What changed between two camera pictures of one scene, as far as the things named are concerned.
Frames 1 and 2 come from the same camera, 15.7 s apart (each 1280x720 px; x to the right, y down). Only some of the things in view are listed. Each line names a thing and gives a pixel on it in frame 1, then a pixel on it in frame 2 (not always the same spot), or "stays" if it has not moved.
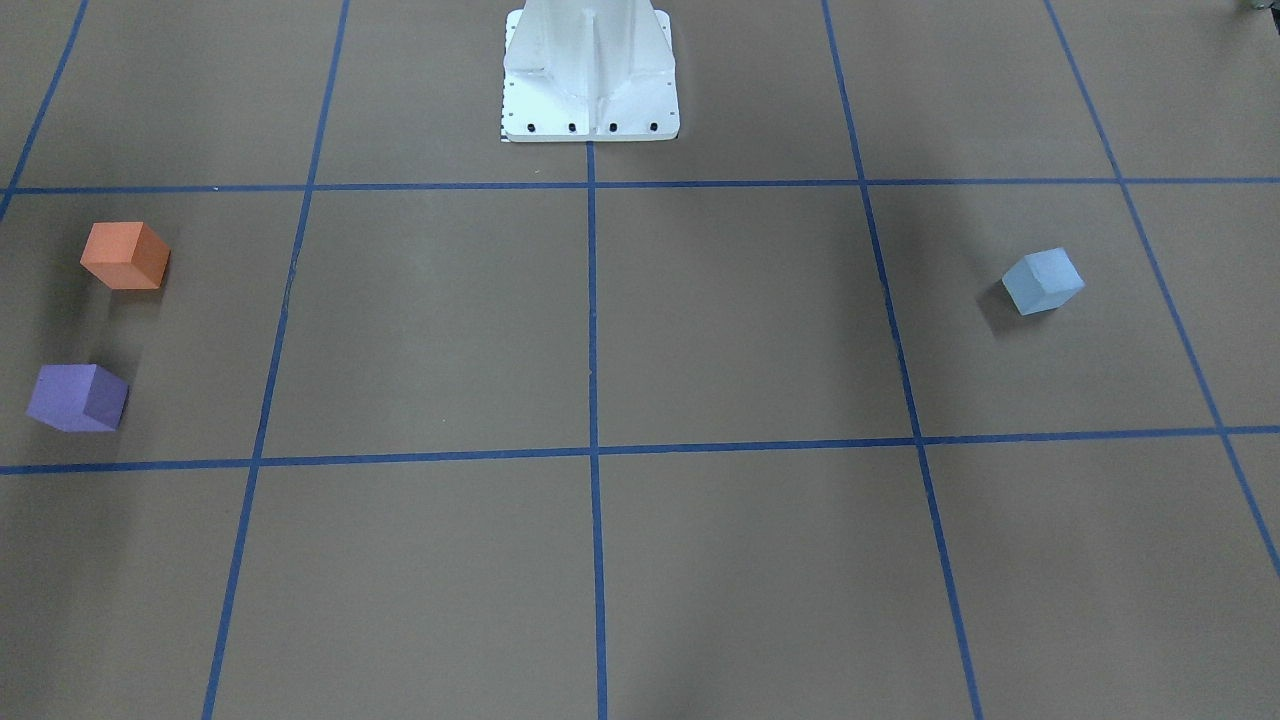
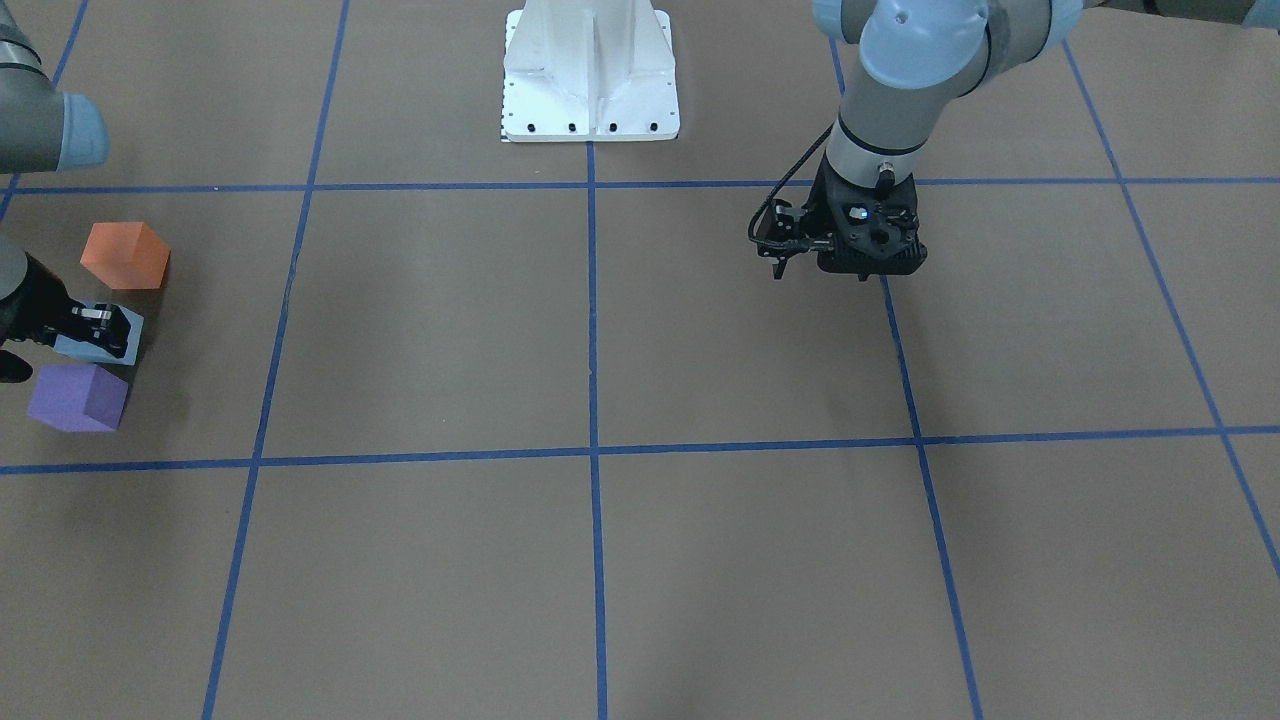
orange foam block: (125, 255) stays
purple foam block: (78, 398) stays
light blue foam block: (1043, 280) -> (135, 321)
